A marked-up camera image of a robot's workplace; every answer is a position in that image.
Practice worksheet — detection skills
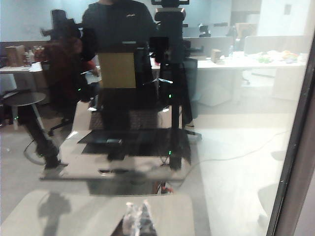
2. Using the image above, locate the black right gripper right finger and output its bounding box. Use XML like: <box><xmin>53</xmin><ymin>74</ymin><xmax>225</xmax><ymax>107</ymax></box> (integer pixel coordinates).
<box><xmin>137</xmin><ymin>199</ymin><xmax>158</xmax><ymax>236</ymax></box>

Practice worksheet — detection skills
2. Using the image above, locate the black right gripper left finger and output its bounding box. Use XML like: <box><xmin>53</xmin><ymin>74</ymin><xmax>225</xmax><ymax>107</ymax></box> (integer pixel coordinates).
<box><xmin>113</xmin><ymin>201</ymin><xmax>140</xmax><ymax>236</ymax></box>

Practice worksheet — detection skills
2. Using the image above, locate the dark window frame post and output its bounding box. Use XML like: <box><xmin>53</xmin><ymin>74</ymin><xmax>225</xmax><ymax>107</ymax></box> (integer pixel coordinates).
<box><xmin>266</xmin><ymin>0</ymin><xmax>315</xmax><ymax>236</ymax></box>

